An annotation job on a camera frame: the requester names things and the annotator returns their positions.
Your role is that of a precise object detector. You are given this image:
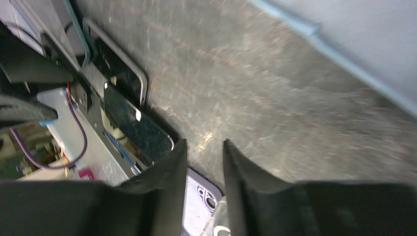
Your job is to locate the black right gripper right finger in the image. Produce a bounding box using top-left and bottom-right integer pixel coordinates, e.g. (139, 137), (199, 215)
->
(223, 140), (417, 236)

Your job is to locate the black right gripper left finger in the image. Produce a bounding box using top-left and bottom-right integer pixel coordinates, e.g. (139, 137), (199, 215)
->
(0, 139), (187, 236)

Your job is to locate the black smartphone carried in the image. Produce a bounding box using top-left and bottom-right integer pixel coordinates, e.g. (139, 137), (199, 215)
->
(83, 18), (148, 107)

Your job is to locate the clear magsafe phone case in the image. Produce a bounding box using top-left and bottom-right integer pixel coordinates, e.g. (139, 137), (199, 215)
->
(201, 196), (231, 236)

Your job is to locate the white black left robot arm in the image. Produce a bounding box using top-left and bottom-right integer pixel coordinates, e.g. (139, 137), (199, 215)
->
(0, 23), (76, 130)

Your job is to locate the lilac phone case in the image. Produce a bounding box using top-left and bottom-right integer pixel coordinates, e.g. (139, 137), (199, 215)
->
(181, 168), (223, 236)

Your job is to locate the black smartphone front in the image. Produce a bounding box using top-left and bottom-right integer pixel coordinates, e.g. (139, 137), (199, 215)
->
(103, 83), (175, 162)

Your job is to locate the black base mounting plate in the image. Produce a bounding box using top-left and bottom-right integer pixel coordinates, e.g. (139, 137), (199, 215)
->
(40, 30), (154, 173)

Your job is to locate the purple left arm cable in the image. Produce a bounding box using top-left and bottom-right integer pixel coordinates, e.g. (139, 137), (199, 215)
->
(9, 97), (89, 171)

